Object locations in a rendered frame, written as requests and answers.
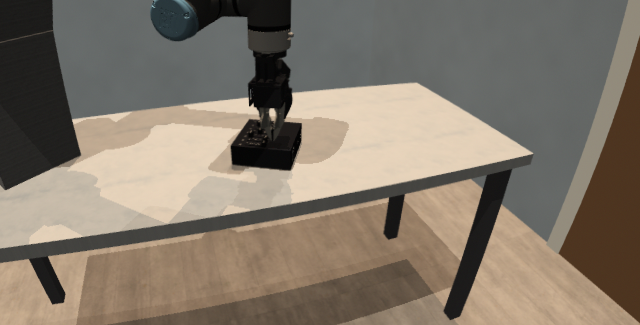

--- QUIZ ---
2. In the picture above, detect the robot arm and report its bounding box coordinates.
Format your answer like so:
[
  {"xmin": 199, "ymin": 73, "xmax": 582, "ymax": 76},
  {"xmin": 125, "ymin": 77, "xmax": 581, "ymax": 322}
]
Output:
[{"xmin": 150, "ymin": 0, "xmax": 294, "ymax": 54}]

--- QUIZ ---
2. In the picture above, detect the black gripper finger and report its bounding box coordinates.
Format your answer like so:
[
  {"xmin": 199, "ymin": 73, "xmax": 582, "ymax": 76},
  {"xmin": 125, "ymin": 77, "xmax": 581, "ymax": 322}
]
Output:
[
  {"xmin": 256, "ymin": 107, "xmax": 273, "ymax": 141},
  {"xmin": 273, "ymin": 88, "xmax": 293, "ymax": 141}
]

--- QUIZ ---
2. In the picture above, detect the black lighting desk panel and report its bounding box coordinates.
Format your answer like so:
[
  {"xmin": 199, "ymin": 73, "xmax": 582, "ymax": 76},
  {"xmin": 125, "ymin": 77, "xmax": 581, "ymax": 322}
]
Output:
[{"xmin": 231, "ymin": 119, "xmax": 302, "ymax": 170}]

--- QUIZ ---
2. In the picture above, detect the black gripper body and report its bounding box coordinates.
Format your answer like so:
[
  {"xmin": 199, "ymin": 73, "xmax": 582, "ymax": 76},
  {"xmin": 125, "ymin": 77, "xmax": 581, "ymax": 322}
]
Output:
[{"xmin": 248, "ymin": 50, "xmax": 290, "ymax": 109}]

